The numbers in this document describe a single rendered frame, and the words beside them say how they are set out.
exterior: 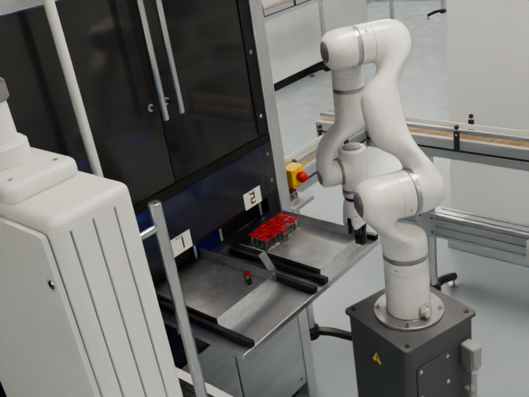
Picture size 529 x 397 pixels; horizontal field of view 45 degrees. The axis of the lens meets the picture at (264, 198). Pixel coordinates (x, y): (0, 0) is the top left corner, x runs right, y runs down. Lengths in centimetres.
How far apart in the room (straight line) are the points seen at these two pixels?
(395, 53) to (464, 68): 170
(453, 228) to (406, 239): 132
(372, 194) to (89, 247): 75
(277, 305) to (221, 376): 54
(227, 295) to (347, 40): 84
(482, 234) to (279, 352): 102
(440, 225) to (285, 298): 125
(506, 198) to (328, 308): 107
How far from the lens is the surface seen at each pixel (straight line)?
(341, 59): 162
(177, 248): 202
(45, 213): 111
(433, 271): 318
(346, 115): 186
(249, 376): 249
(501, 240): 292
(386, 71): 165
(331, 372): 299
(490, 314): 329
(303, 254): 212
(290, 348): 264
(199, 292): 202
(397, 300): 178
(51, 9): 160
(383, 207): 160
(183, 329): 134
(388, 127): 162
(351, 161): 192
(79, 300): 114
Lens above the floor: 197
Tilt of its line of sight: 26 degrees down
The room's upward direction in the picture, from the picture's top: 9 degrees counter-clockwise
